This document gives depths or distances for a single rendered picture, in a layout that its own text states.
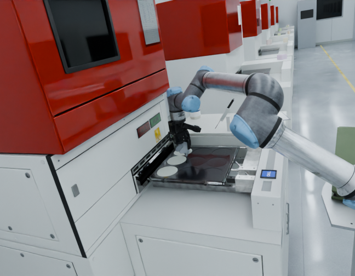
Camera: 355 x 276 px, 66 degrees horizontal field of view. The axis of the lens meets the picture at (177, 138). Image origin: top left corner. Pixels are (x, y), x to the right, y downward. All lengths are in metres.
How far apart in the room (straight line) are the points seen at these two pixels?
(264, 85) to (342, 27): 13.50
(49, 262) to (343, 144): 1.25
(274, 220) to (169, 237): 0.40
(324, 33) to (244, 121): 13.51
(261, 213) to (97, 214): 0.59
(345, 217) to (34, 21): 1.14
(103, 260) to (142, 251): 0.17
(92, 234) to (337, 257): 1.61
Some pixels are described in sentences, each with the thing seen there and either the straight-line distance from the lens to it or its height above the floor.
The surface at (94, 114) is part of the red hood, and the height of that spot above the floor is 1.29.
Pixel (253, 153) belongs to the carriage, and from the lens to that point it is 1.43.
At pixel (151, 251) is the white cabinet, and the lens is 1.22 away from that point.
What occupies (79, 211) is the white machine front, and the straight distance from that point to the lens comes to 1.01.
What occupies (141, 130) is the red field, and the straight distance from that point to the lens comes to 1.30.
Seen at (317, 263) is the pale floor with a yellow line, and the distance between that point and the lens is 2.12.
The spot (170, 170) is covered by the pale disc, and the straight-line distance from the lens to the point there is 1.32.
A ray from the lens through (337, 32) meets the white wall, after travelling 14.37.
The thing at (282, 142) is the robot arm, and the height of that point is 1.14.
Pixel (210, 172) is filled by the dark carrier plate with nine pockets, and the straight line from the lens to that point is 1.24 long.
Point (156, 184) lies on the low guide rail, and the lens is 1.35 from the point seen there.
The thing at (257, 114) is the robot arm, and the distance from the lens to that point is 0.88.
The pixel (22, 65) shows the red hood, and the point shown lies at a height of 1.49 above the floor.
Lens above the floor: 1.50
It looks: 21 degrees down
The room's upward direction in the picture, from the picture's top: 10 degrees counter-clockwise
